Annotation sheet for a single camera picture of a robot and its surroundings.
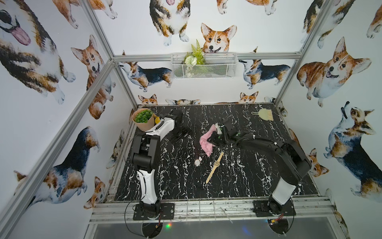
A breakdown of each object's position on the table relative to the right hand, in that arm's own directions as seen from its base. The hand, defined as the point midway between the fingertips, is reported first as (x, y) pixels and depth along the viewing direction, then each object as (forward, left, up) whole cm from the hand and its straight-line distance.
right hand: (204, 139), depth 88 cm
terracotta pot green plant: (+14, +39, +4) cm, 41 cm away
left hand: (+5, +9, -5) cm, 12 cm away
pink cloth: (-3, -1, -1) cm, 3 cm away
